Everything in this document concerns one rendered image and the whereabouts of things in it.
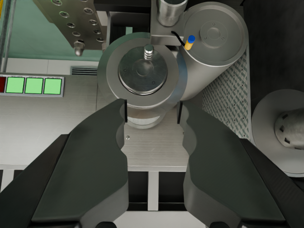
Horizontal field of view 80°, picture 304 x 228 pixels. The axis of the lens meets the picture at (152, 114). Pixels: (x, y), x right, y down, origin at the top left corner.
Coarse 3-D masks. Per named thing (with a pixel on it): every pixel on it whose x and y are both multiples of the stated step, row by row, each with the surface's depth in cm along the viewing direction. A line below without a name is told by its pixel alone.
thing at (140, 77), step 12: (132, 48) 28; (120, 60) 28; (132, 60) 28; (144, 60) 28; (156, 60) 28; (120, 72) 28; (132, 72) 28; (144, 72) 28; (156, 72) 28; (132, 84) 27; (144, 84) 27; (156, 84) 28
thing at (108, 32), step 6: (108, 12) 32; (108, 18) 31; (108, 24) 31; (108, 30) 31; (114, 30) 36; (120, 30) 44; (108, 36) 31; (114, 36) 36; (120, 36) 45; (108, 42) 31
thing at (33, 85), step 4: (28, 80) 61; (32, 80) 61; (36, 80) 61; (40, 80) 61; (28, 84) 60; (32, 84) 60; (36, 84) 60; (40, 84) 61; (28, 88) 60; (32, 88) 60; (36, 88) 60; (40, 88) 60; (28, 92) 60; (32, 92) 60; (36, 92) 60; (40, 92) 60
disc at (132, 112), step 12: (132, 36) 31; (144, 36) 31; (108, 48) 30; (180, 60) 30; (180, 72) 30; (108, 84) 29; (180, 84) 30; (108, 96) 29; (180, 96) 30; (132, 108) 29; (156, 108) 29; (168, 108) 29
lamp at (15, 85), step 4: (8, 80) 60; (12, 80) 60; (16, 80) 60; (20, 80) 60; (8, 84) 60; (12, 84) 60; (16, 84) 60; (20, 84) 60; (8, 88) 60; (12, 88) 60; (16, 88) 60; (20, 88) 60; (16, 92) 60; (20, 92) 60
